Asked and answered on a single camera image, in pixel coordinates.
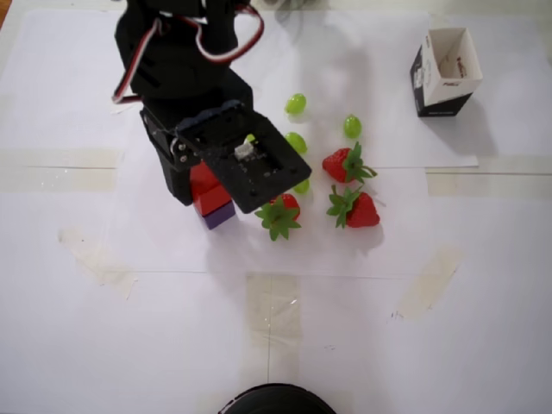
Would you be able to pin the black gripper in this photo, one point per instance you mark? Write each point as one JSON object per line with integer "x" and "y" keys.
{"x": 173, "y": 181}

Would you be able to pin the red cube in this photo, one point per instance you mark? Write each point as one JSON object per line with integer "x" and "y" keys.
{"x": 207, "y": 198}

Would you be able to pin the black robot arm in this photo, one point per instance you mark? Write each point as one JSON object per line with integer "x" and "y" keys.
{"x": 172, "y": 56}

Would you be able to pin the purple cube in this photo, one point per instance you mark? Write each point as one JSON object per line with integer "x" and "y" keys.
{"x": 220, "y": 220}

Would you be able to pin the green plastic grape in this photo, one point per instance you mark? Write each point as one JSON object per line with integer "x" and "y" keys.
{"x": 352, "y": 126}
{"x": 296, "y": 104}
{"x": 250, "y": 139}
{"x": 302, "y": 186}
{"x": 298, "y": 142}

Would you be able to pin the red plastic strawberry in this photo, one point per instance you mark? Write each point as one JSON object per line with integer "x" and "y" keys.
{"x": 338, "y": 166}
{"x": 278, "y": 220}
{"x": 362, "y": 211}

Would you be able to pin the beige masking tape strip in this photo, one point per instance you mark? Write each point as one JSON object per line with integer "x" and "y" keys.
{"x": 487, "y": 185}
{"x": 95, "y": 259}
{"x": 427, "y": 284}

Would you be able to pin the clear glossy tape strip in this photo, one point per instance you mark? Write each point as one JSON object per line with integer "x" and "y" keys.
{"x": 56, "y": 172}
{"x": 269, "y": 319}

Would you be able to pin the black round base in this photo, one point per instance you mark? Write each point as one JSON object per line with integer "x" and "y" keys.
{"x": 276, "y": 403}

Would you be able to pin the white and black carton box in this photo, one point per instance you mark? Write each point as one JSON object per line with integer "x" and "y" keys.
{"x": 444, "y": 105}

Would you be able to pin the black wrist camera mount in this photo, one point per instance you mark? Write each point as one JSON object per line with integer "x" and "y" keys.
{"x": 293, "y": 168}

